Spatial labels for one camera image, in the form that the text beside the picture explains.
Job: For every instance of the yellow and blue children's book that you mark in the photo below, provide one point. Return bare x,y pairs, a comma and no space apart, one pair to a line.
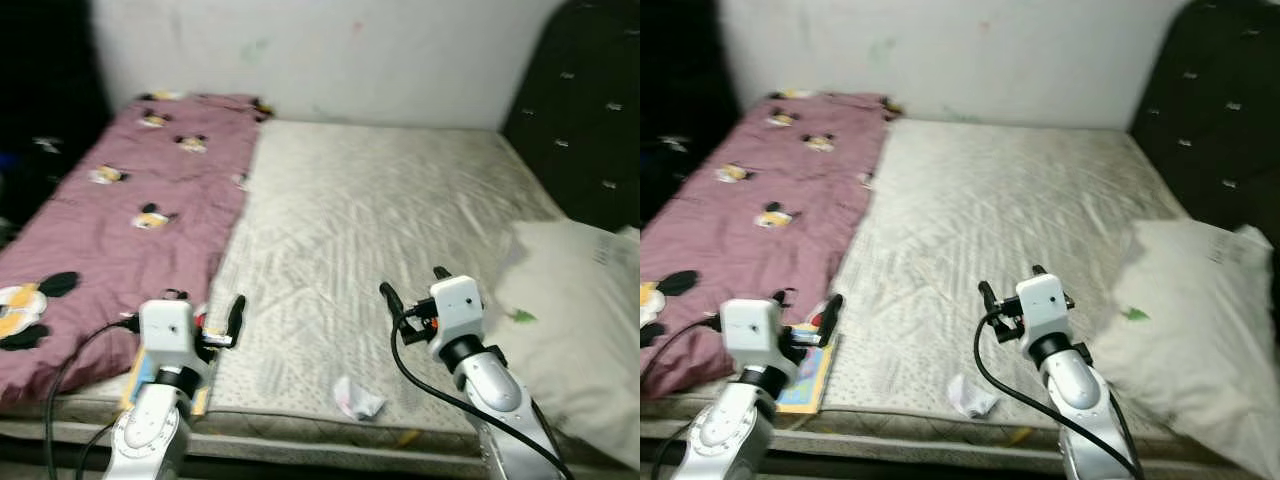
140,375
810,385

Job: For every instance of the pink cartoon mouse quilt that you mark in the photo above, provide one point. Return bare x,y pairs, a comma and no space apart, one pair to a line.
740,220
130,180

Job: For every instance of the white pillow with green print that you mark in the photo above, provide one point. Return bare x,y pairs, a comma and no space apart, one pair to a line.
570,330
1190,330

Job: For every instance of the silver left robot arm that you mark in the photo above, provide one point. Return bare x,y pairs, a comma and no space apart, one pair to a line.
725,435
145,435

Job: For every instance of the grey patterned quilted mattress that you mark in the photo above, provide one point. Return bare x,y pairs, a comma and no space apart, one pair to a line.
1000,210
380,210

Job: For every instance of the grey patterned lower mattress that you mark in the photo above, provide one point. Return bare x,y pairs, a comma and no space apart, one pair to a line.
300,448
900,448

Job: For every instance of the black tufted headboard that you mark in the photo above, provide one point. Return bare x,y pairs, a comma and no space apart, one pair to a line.
1210,110
580,110

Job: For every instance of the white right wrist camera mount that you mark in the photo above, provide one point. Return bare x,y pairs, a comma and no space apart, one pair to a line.
1045,300
458,305

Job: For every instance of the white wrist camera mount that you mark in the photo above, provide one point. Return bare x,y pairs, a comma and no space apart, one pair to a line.
165,330
458,305
745,325
1045,300

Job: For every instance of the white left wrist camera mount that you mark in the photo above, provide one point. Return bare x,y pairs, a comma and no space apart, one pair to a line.
165,330
745,325

